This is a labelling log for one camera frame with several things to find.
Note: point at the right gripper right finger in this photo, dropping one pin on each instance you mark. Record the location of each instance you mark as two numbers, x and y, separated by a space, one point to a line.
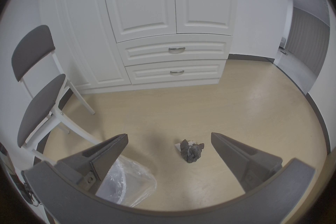
241 160

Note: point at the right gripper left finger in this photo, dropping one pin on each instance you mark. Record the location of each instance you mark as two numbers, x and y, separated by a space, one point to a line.
105 157

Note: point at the clear plastic bag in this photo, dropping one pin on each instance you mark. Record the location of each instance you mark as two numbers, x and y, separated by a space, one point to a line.
136 178

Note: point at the black plastic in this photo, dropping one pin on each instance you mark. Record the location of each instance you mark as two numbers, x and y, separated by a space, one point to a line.
191 153

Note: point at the white paper scrap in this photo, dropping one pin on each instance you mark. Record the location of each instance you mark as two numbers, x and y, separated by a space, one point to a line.
177 146

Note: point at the white trash bin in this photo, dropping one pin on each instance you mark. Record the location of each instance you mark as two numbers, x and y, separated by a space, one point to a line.
112 186

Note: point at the white chair dark grey cushions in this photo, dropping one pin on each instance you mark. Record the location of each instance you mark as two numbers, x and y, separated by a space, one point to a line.
34 52

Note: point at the grey curtain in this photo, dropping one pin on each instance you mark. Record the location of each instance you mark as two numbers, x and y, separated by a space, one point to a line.
307 41

